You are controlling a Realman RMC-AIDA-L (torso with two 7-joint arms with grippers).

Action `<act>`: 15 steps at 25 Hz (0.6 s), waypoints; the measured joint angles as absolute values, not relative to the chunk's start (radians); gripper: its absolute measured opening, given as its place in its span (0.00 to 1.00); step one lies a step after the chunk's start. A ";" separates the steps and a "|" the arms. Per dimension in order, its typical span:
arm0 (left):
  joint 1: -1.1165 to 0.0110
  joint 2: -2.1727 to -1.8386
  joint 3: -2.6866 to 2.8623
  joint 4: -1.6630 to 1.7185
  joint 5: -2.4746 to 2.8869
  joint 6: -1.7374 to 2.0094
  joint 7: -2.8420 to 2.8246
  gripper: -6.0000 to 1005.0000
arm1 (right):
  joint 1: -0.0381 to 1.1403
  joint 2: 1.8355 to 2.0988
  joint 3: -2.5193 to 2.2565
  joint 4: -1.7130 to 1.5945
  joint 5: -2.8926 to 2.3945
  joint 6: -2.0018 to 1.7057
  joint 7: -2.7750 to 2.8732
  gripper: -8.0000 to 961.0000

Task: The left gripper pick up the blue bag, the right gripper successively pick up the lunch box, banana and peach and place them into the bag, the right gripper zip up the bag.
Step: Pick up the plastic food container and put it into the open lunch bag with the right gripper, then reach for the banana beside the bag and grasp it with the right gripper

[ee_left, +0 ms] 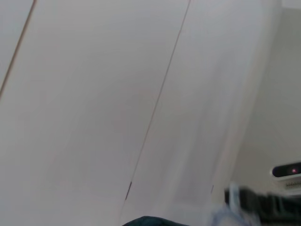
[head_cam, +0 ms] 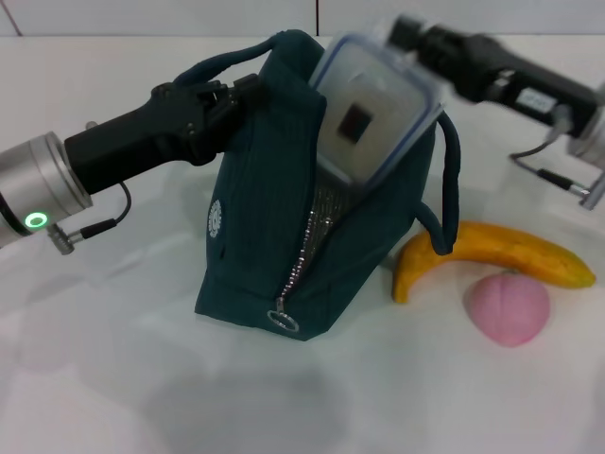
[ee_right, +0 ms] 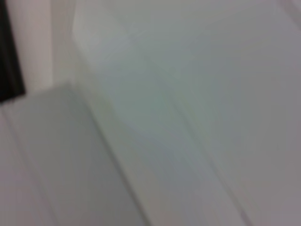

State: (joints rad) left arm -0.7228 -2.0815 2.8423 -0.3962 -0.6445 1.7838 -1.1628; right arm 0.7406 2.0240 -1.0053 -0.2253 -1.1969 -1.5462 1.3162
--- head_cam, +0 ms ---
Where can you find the pink peach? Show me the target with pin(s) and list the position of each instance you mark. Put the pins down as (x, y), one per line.
(508, 309)

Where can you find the yellow banana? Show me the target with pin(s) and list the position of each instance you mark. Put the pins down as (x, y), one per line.
(520, 250)

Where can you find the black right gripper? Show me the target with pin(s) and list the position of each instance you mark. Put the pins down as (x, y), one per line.
(496, 75)

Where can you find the dark teal zipper lunch bag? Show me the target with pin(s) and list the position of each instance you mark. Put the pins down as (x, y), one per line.
(264, 189)

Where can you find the clear plastic box blue lid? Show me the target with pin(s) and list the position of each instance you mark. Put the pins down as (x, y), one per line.
(378, 85)

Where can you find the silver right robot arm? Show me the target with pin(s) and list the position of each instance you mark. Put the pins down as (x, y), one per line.
(591, 146)

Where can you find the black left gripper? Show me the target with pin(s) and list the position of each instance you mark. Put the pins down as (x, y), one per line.
(132, 142)

